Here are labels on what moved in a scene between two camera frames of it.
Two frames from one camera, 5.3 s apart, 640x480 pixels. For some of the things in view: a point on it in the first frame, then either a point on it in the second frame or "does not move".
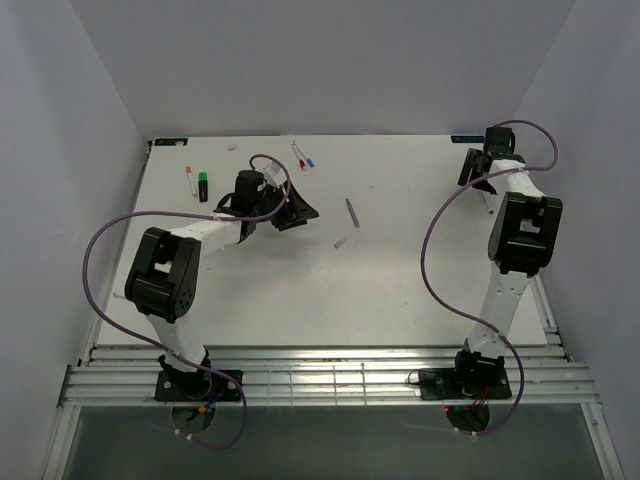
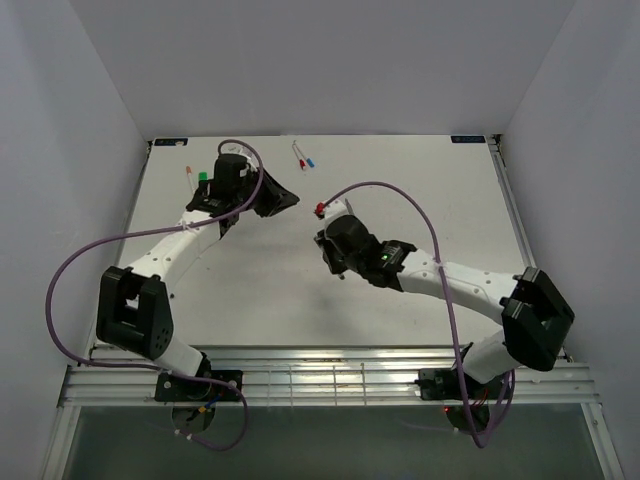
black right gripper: x=470 y=165 → x=327 y=244
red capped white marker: x=301 y=158 does not move
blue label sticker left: x=170 y=141 does not move
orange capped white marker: x=190 y=176 does not move
